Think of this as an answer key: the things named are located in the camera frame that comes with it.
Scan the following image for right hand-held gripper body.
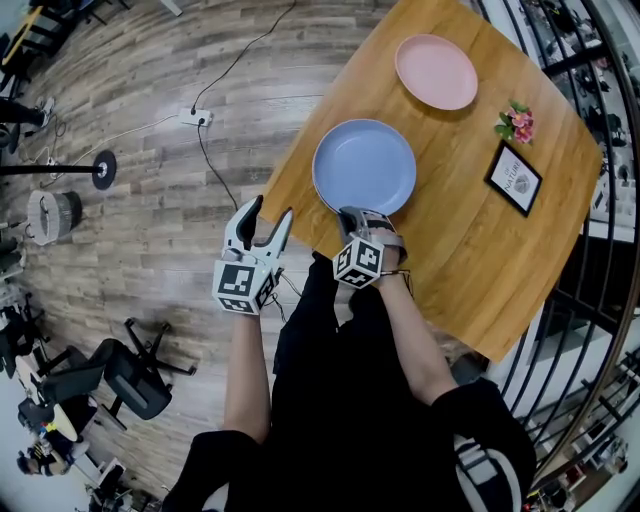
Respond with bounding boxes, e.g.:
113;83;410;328
331;205;409;291

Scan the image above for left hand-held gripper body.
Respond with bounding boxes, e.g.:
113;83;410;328
212;239;286;317

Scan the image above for blue big plate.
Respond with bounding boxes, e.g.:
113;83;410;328
312;118;418;218

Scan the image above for pink big plate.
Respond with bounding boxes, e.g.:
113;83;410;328
394;33;480;112

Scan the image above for person's left forearm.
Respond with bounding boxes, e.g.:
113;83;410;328
222;310;275;445

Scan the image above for person's right forearm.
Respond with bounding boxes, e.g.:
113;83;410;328
375;272;460;407

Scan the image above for person's right hand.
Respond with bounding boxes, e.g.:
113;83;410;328
367;214;408;276

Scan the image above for white power strip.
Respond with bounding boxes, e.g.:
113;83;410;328
177;106;215;128

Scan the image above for black coat stand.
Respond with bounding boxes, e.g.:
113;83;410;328
0;149;118;193

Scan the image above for black office chair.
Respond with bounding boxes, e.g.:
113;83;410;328
42;317;199;432

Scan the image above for person's black clothing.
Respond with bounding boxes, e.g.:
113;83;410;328
162;252;539;512

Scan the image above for black framed picture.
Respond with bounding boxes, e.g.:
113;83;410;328
483;139;545;220

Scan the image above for white and black basket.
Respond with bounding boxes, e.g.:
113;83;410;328
25;188;84;248

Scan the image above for small potted pink flower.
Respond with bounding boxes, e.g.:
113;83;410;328
493;98;537;147

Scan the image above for round light table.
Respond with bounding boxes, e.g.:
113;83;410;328
47;402;82;444

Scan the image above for black power cable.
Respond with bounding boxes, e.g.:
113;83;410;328
191;0;300;112
196;124;241;212

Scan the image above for white power cable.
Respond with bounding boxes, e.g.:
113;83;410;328
47;113;182;169

